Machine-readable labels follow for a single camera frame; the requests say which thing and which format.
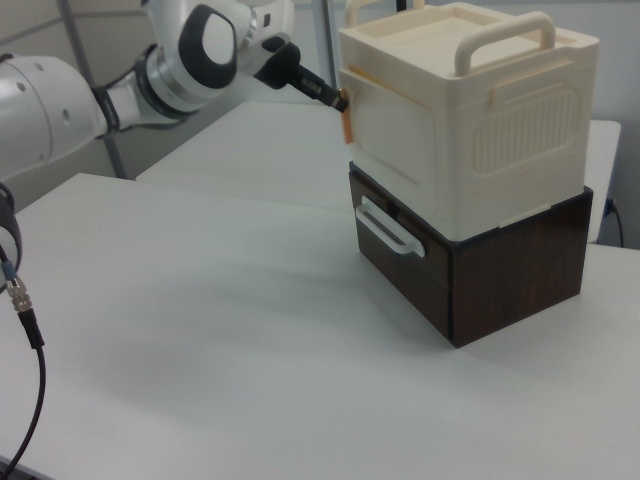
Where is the dark brown drawer box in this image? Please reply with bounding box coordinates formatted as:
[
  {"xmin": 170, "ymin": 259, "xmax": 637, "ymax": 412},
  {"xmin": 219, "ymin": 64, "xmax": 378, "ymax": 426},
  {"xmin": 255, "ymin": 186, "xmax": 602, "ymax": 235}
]
[{"xmin": 347, "ymin": 159, "xmax": 596, "ymax": 350}]

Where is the cream cabinet door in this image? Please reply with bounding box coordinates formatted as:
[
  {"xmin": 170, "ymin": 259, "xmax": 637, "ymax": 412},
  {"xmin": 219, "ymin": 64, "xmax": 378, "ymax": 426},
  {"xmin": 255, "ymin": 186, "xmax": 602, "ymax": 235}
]
[{"xmin": 339, "ymin": 67, "xmax": 447, "ymax": 214}]

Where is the black cable with metal connector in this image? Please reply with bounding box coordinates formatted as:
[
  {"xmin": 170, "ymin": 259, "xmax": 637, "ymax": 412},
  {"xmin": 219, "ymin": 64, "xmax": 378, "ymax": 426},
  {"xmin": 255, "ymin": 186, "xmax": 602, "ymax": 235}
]
[{"xmin": 0, "ymin": 182, "xmax": 48, "ymax": 480}]

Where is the thin black wall cable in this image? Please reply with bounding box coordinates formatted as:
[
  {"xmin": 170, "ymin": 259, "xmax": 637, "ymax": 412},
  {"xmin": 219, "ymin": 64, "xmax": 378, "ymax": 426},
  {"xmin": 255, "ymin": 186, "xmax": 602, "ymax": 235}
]
[{"xmin": 605, "ymin": 198, "xmax": 627, "ymax": 248}]

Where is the orange door handle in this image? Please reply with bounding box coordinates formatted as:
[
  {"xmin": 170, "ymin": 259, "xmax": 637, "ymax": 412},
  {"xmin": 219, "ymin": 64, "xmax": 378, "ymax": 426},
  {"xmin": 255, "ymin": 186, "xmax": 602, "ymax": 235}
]
[{"xmin": 338, "ymin": 87, "xmax": 356, "ymax": 146}]

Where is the grey partition post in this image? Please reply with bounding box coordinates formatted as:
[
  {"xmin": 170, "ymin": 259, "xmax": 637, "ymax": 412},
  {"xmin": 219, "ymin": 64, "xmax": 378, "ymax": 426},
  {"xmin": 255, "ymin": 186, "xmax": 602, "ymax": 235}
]
[{"xmin": 319, "ymin": 0, "xmax": 342, "ymax": 87}]

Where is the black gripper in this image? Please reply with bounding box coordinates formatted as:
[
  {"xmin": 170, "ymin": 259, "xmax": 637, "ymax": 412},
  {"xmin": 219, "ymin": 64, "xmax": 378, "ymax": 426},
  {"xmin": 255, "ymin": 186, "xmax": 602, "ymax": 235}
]
[{"xmin": 253, "ymin": 33, "xmax": 350, "ymax": 114}]

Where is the cream plastic cabinet body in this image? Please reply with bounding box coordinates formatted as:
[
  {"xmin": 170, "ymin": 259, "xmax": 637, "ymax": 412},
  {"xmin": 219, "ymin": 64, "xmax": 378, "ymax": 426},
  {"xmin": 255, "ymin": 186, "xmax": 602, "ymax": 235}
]
[{"xmin": 338, "ymin": 0, "xmax": 601, "ymax": 240}]

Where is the white drawer handle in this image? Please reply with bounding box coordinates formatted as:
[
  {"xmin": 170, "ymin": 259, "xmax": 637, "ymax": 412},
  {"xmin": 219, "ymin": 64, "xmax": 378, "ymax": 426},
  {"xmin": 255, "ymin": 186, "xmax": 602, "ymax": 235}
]
[{"xmin": 353, "ymin": 195, "xmax": 427, "ymax": 259}]

